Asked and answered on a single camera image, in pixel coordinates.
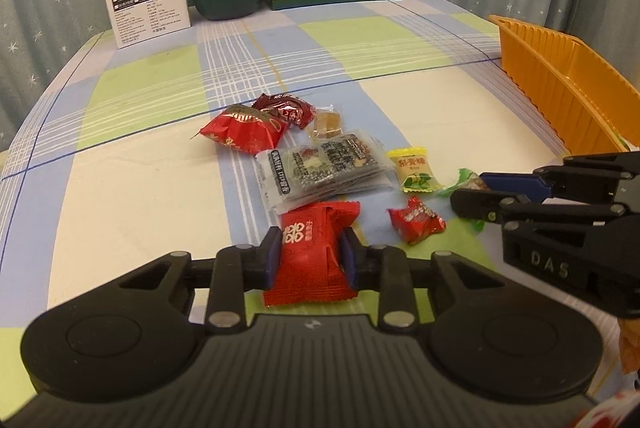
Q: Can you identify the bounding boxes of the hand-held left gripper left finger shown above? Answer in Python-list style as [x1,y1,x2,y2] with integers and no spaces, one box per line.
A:
[120,225,283,329]

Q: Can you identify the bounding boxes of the brown candy in clear wrapper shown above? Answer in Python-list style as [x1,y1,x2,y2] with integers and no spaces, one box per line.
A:
[310,108,346,140]

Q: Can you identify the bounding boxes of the clear packet of dark bars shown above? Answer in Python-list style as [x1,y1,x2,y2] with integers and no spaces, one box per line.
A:
[256,131,396,215]

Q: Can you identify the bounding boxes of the green candy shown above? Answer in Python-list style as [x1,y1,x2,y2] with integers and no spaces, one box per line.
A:
[435,167,493,234]

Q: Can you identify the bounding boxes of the small red candy packet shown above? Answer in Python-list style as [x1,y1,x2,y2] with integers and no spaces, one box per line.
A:
[387,197,447,246]

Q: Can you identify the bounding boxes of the dark red snack packet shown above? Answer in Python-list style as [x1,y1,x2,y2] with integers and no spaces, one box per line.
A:
[251,92,316,129]

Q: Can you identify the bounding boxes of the red white printed cloth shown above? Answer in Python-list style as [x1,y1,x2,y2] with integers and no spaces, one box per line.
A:
[575,395,640,428]

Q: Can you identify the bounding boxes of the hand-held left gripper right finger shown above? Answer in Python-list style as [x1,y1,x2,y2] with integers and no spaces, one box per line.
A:
[337,228,506,329]

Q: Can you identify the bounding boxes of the red packet with silver label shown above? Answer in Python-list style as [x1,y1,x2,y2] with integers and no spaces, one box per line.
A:
[200,104,287,155]

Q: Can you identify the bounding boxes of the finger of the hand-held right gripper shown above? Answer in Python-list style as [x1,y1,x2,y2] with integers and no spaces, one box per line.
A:
[479,152,640,204]
[450,188,636,234]

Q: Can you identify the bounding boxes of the orange plastic tray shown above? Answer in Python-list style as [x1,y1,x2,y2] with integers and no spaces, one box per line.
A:
[487,13,640,154]

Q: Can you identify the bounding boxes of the person's right hand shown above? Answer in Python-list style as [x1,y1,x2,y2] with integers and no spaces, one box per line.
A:
[620,318,640,376]

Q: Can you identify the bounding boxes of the yellow candy packet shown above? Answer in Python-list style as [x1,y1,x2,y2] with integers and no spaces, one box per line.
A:
[387,148,445,194]

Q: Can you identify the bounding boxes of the plain red snack packet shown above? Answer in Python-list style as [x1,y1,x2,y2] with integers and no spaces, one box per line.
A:
[263,201,362,307]

